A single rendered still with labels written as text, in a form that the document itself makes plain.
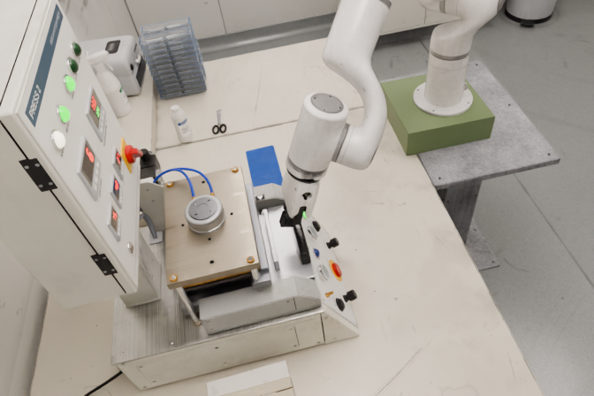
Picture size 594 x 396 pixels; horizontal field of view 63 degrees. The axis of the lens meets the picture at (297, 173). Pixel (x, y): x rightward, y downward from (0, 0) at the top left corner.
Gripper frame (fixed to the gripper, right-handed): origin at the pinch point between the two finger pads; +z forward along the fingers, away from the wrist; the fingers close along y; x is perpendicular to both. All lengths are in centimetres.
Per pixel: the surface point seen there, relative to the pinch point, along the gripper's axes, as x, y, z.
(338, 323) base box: -12.5, -17.0, 16.8
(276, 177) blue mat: -11, 41, 28
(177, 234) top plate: 23.8, -2.1, 2.2
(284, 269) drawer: 0.5, -7.3, 8.6
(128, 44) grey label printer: 36, 107, 23
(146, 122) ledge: 29, 78, 38
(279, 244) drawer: 0.2, -0.5, 8.5
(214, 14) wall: -16, 252, 78
